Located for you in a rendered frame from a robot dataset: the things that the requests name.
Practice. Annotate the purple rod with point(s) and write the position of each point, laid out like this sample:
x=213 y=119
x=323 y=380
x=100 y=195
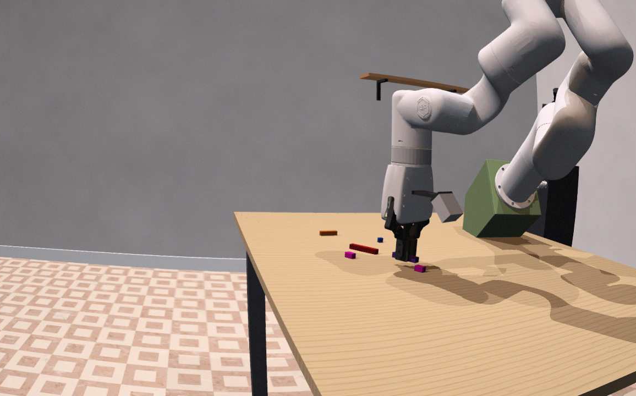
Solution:
x=413 y=259

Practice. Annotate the red rod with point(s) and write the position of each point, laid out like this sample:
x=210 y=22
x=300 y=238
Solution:
x=370 y=250

